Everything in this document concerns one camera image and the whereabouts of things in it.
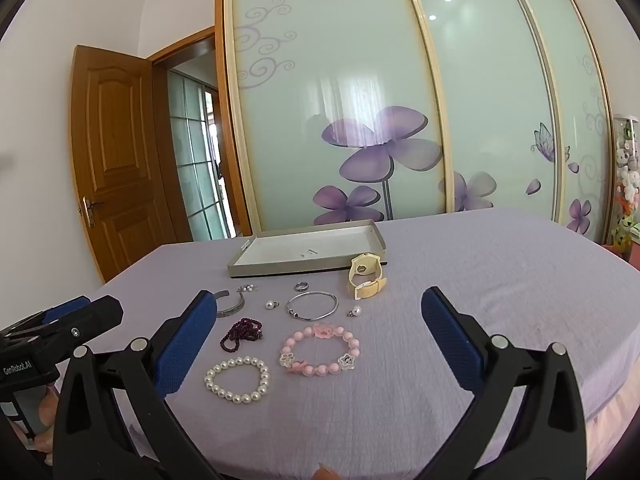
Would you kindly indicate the thin silver bangle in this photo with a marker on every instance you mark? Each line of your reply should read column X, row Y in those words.
column 294, row 314

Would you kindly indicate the small silver earrings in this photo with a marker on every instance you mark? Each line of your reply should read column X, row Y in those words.
column 246, row 288

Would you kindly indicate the wooden panel door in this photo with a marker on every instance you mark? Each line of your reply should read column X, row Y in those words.
column 120, row 135

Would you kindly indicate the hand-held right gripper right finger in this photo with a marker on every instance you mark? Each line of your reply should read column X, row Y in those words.
column 450, row 340

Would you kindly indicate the person's left hand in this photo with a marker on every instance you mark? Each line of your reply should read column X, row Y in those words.
column 46, row 410

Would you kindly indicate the brown wooden door frame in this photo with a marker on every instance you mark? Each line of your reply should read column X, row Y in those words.
column 185, row 46

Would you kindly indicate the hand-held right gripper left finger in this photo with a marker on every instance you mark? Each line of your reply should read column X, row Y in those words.
column 185, row 345

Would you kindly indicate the grid glass partition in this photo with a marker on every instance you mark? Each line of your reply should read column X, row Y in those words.
column 192, row 160

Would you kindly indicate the clear tube of plush toys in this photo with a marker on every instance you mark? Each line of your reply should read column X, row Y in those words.
column 627, row 160

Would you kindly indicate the floral glass sliding wardrobe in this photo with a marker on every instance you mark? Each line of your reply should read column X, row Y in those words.
column 325, row 60

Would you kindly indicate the grey cardboard box tray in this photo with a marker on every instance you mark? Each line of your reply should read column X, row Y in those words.
column 300, row 245

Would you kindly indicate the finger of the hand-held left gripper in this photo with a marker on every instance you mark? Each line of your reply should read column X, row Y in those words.
column 65, row 308
column 97, row 312

